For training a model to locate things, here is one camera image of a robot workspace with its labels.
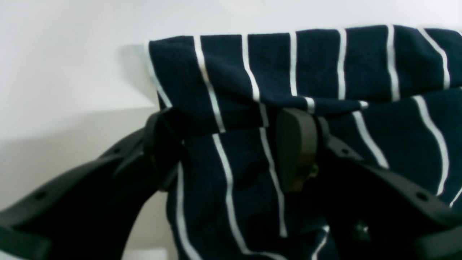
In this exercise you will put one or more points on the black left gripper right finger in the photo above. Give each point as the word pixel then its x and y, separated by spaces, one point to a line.
pixel 373 213

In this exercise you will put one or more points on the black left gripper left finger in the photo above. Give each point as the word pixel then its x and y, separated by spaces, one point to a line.
pixel 87 213

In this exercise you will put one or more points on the navy white striped t-shirt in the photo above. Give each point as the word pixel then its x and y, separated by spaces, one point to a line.
pixel 392 93

